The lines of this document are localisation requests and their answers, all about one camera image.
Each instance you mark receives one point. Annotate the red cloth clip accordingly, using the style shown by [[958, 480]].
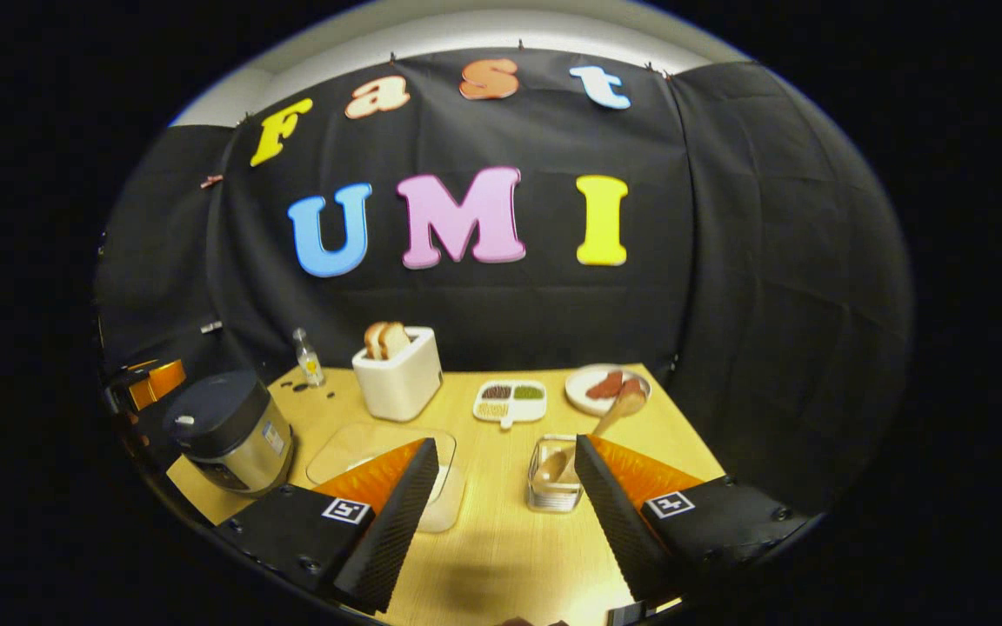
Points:
[[211, 181]]

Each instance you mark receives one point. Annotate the small clear glass bottle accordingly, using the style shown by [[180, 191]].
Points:
[[308, 361]]

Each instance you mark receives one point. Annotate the white round plate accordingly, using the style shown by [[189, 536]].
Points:
[[579, 396]]

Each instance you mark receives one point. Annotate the toast bread slice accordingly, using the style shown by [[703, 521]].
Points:
[[394, 339], [374, 339]]

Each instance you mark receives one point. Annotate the white divided grain dish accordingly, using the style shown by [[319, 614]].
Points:
[[510, 402]]

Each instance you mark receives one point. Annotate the white toaster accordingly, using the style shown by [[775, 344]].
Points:
[[401, 382]]

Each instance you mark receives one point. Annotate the black backdrop cloth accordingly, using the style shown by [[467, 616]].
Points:
[[727, 261]]

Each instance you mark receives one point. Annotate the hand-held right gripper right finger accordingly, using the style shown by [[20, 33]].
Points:
[[623, 522]]

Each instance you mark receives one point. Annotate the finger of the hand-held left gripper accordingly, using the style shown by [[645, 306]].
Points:
[[156, 383]]

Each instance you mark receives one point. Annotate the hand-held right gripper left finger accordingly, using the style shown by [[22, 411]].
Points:
[[384, 539]]

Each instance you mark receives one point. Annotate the wooden spoon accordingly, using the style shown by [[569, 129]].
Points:
[[614, 416]]

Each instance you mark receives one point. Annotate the red meat slice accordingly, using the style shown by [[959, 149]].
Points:
[[634, 384], [605, 384]]

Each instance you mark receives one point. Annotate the black silver rice cooker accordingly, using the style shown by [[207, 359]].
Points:
[[227, 430]]

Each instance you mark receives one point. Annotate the clear glass bowl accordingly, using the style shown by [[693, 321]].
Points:
[[353, 448]]

